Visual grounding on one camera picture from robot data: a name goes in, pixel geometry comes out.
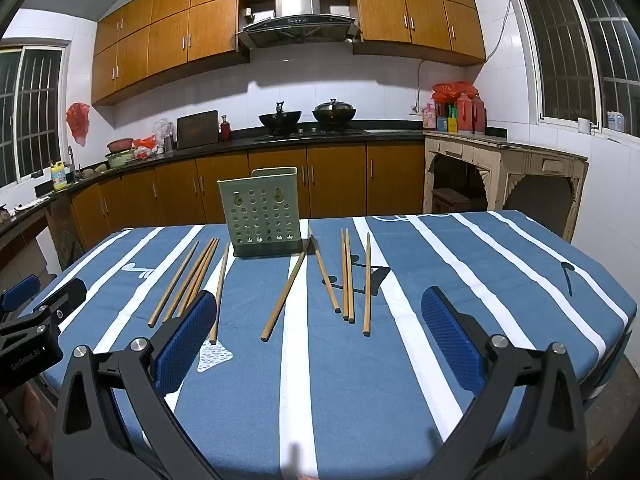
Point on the green enamel basin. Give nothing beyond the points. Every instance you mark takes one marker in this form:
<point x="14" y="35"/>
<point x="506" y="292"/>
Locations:
<point x="120" y="159"/>

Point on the yellow detergent bottle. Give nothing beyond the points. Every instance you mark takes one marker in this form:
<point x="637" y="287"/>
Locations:
<point x="59" y="176"/>

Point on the green perforated utensil holder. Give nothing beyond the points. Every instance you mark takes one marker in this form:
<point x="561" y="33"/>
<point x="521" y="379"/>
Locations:
<point x="260" y="215"/>

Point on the yellow box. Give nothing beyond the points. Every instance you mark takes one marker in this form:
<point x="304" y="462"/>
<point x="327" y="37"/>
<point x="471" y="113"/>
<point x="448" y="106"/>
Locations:
<point x="452" y="125"/>

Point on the blue striped tablecloth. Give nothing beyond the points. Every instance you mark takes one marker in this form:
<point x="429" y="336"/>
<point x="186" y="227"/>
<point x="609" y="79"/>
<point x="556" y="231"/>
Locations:
<point x="350" y="385"/>

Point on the pink bottle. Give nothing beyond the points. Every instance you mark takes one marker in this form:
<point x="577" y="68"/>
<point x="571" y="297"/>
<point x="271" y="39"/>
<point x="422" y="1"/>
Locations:
<point x="429" y="117"/>

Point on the bunch of wooden chopsticks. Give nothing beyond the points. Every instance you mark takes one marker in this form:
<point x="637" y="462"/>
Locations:
<point x="286" y="290"/>

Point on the dark wooden cutting board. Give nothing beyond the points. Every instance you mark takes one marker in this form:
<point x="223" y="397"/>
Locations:
<point x="197" y="130"/>

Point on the black wok with lid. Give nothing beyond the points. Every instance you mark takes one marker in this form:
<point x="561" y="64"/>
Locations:
<point x="334" y="112"/>

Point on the metal faucet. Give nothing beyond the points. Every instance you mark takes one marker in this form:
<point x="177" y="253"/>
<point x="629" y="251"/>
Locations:
<point x="72" y="160"/>

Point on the hanging red plastic bag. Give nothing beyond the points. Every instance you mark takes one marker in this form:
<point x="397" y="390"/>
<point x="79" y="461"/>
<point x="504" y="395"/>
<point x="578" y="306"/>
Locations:
<point x="78" y="122"/>

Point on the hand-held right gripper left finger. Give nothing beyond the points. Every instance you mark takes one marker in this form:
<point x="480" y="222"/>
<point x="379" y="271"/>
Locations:
<point x="186" y="344"/>

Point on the black wok with ladle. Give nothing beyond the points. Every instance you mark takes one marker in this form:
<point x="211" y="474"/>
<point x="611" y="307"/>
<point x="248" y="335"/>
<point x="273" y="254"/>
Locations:
<point x="280" y="120"/>

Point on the barred window with white frame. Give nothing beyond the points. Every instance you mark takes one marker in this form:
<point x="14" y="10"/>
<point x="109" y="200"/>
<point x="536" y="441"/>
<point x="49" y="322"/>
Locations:
<point x="35" y="110"/>

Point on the red bottle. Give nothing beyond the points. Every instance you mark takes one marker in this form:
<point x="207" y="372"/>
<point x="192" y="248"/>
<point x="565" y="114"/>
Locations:
<point x="225" y="130"/>

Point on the blue box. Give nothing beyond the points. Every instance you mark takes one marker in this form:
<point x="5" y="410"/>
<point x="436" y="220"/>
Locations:
<point x="442" y="124"/>

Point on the clear plastic bag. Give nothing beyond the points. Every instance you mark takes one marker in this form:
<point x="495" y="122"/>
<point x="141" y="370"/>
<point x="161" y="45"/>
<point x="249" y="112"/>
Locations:
<point x="161" y="129"/>

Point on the white bottle with blue label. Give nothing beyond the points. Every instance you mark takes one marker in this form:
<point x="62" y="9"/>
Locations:
<point x="616" y="122"/>

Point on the small red plastic bag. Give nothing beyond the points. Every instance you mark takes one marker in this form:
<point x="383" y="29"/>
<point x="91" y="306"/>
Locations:
<point x="145" y="144"/>

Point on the red oil jug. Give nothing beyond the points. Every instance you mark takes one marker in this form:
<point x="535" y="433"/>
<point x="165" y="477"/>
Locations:
<point x="463" y="115"/>
<point x="479" y="116"/>

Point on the wooden base cabinets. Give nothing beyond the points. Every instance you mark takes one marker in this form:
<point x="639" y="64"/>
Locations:
<point x="340" y="180"/>

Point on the worn cream wooden table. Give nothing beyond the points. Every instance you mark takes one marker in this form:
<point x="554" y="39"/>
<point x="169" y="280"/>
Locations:
<point x="505" y="152"/>

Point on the metal cup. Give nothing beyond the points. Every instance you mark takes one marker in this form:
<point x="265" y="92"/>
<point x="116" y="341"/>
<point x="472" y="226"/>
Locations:
<point x="168" y="144"/>

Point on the white cup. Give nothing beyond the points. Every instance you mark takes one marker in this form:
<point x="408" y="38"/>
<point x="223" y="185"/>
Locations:
<point x="584" y="125"/>

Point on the small wooden stool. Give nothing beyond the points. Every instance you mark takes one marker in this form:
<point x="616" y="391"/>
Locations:
<point x="449" y="197"/>

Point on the steel range hood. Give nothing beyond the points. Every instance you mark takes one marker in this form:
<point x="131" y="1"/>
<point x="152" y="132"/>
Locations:
<point x="297" y="22"/>

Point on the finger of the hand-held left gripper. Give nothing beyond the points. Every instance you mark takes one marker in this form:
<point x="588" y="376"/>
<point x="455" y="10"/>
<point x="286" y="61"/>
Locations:
<point x="20" y="291"/>
<point x="67" y="295"/>

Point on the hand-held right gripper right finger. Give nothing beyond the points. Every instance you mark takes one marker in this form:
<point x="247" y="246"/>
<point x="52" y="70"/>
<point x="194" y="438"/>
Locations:
<point x="450" y="344"/>

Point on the gas stove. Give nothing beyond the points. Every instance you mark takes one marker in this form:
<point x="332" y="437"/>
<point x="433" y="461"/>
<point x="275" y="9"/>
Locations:
<point x="310" y="132"/>

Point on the wooden wall cabinets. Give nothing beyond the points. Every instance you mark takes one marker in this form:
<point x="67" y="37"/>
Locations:
<point x="170" y="35"/>

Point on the large red plastic bag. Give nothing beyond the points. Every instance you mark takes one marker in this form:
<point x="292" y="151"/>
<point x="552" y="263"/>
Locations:
<point x="450" y="91"/>

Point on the large barred window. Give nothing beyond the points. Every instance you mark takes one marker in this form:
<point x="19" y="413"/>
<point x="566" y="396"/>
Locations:
<point x="575" y="45"/>

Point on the black kitchen countertop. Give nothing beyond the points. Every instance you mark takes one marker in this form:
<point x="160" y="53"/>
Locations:
<point x="240" y="135"/>

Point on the red basin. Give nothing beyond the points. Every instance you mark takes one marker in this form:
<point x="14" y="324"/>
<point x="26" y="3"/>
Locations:
<point x="120" y="145"/>

